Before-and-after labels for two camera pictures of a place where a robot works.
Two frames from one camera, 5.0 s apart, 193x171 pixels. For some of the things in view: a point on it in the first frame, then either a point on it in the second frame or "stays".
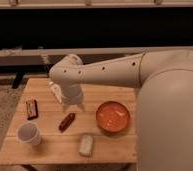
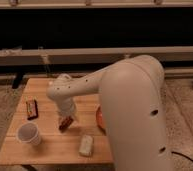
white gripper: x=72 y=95 -> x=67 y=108
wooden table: x=44 y=131 stays
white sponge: x=86 y=145 stays
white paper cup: x=28 y=133 stays
